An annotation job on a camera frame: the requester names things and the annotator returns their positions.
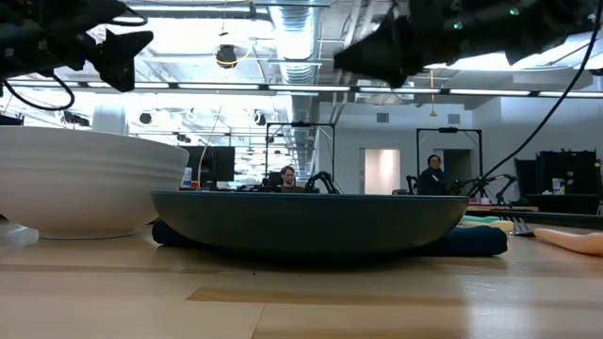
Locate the black background robot arm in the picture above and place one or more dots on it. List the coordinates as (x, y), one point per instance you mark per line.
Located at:
(322, 179)
(480, 183)

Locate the long ceiling light strip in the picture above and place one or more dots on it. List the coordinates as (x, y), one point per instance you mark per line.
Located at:
(306, 88)

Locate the white column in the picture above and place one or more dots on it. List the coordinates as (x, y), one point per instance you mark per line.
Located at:
(109, 120)

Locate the black rig frame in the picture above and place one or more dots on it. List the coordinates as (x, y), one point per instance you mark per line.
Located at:
(301, 124)
(447, 130)

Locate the small bottle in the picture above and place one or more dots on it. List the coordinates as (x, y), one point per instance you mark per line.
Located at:
(187, 178)

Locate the black ceiling camera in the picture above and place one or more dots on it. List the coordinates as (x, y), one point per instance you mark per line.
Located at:
(226, 56)

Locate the dark teal plate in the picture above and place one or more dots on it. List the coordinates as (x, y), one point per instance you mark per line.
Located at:
(306, 221)

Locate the grey wall vent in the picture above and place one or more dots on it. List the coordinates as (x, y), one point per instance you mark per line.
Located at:
(453, 118)
(383, 117)

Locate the silver ceiling duct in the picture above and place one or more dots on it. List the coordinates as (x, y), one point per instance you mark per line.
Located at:
(297, 37)

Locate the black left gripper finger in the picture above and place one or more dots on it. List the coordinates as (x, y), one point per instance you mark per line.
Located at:
(125, 44)
(120, 75)

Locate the black monitor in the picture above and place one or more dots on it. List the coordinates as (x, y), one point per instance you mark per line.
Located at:
(219, 165)

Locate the standing person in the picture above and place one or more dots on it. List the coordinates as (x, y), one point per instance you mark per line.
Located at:
(432, 181)

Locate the white ceramic bowl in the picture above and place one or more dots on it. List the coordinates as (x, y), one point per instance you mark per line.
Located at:
(85, 179)

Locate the seated person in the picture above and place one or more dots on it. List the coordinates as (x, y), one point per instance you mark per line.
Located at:
(288, 176)

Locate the navy cloth napkin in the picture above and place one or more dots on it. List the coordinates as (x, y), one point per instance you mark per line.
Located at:
(476, 242)

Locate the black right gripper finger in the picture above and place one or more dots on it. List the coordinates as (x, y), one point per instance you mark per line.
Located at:
(386, 66)
(391, 35)

